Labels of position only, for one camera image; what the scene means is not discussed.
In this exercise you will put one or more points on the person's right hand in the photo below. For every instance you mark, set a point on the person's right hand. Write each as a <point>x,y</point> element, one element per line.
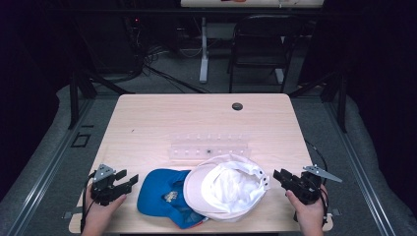
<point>309,213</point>

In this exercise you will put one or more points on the white desk leg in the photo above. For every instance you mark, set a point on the white desk leg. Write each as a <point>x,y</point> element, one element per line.
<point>204,62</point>

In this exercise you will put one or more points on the person's left hand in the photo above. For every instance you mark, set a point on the person's left hand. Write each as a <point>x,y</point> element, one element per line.
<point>98,214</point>

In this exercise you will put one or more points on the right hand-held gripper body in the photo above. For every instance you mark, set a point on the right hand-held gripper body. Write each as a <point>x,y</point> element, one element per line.
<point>308,188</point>

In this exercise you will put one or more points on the blue cap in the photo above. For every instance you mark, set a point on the blue cap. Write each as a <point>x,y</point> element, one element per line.
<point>160,193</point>

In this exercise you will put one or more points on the black folding chair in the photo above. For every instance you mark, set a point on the black folding chair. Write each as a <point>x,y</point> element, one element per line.
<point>262,49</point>

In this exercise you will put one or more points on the clear acrylic rack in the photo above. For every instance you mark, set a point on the clear acrylic rack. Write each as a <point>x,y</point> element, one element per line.
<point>196,147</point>

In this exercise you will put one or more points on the grey table bracket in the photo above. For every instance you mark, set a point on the grey table bracket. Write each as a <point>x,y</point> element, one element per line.
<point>336,212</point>
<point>70,213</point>

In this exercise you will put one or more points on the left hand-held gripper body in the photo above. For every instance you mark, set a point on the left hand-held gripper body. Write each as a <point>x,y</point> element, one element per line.
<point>105,191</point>

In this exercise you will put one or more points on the black table grommet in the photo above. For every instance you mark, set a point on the black table grommet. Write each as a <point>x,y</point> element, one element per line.
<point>237,106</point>

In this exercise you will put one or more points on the white cap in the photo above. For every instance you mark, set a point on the white cap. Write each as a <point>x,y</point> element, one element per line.
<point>226,190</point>

